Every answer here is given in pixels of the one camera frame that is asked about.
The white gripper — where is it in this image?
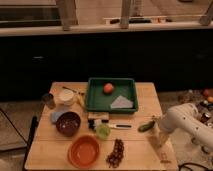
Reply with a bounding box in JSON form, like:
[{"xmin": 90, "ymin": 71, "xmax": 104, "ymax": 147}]
[{"xmin": 151, "ymin": 114, "xmax": 172, "ymax": 148}]

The green pepper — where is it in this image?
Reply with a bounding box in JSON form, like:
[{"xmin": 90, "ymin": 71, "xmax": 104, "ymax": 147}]
[{"xmin": 138, "ymin": 121, "xmax": 155, "ymax": 132}]

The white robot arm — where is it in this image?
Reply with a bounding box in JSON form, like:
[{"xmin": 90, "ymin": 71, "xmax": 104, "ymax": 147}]
[{"xmin": 152, "ymin": 103, "xmax": 213, "ymax": 151}]

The orange bowl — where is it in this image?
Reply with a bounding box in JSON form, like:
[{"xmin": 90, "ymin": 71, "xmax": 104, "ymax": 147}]
[{"xmin": 67, "ymin": 135, "xmax": 100, "ymax": 169}]

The purple bowl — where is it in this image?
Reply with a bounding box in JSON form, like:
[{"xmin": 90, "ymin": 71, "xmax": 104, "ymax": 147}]
[{"xmin": 56, "ymin": 112, "xmax": 81, "ymax": 137}]

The white bowl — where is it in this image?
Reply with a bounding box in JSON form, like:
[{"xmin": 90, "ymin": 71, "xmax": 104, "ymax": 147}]
[{"xmin": 59, "ymin": 89, "xmax": 75, "ymax": 105}]

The grey folded cloth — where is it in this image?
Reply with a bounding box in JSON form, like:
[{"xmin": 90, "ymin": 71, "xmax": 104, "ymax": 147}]
[{"xmin": 110, "ymin": 95, "xmax": 133, "ymax": 109}]

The wooden block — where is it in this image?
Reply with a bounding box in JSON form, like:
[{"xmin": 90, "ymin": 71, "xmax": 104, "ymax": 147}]
[{"xmin": 88, "ymin": 112, "xmax": 109, "ymax": 120}]

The bunch of dark grapes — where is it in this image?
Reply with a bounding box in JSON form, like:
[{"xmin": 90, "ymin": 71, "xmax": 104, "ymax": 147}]
[{"xmin": 106, "ymin": 139, "xmax": 124, "ymax": 168}]

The small green cup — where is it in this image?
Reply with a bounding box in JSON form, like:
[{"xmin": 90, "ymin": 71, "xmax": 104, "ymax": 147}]
[{"xmin": 96, "ymin": 124, "xmax": 110, "ymax": 140}]

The orange tomato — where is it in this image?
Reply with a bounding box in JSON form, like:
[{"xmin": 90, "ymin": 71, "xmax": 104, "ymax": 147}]
[{"xmin": 103, "ymin": 83, "xmax": 114, "ymax": 94}]

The green plastic tray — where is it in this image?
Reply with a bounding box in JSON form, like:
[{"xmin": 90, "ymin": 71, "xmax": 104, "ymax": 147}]
[{"xmin": 85, "ymin": 78, "xmax": 138, "ymax": 114}]

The wooden spoon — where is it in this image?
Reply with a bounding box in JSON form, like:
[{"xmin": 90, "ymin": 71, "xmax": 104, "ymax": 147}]
[{"xmin": 62, "ymin": 86, "xmax": 85, "ymax": 95}]

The light blue plate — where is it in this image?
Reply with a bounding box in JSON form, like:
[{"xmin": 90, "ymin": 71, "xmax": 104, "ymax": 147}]
[{"xmin": 50, "ymin": 109, "xmax": 68, "ymax": 124}]

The metal cup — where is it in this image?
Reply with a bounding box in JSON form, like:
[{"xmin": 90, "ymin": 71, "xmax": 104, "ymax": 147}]
[{"xmin": 42, "ymin": 93, "xmax": 56, "ymax": 109}]

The black cable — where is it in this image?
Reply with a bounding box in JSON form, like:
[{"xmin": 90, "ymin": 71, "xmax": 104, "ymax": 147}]
[{"xmin": 177, "ymin": 161, "xmax": 213, "ymax": 171}]

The black handled knife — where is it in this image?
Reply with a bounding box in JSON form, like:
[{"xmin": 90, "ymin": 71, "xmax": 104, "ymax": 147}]
[{"xmin": 108, "ymin": 124, "xmax": 132, "ymax": 129}]

